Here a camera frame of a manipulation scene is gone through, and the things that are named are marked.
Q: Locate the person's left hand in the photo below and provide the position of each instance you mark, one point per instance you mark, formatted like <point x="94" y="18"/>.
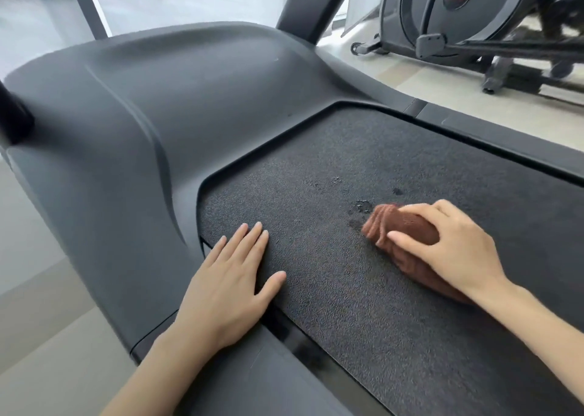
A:
<point x="223" y="301"/>

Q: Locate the person's right hand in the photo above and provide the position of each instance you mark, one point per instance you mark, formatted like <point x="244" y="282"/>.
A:
<point x="465" y="251"/>

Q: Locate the brown cleaning cloth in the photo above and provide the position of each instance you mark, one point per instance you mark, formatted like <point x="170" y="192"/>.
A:
<point x="401" y="224"/>

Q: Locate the stained grey treadmill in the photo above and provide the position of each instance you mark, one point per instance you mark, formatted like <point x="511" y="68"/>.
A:
<point x="159" y="133"/>

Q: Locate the person's right forearm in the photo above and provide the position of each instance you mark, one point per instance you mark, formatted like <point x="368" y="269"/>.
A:
<point x="547" y="333"/>

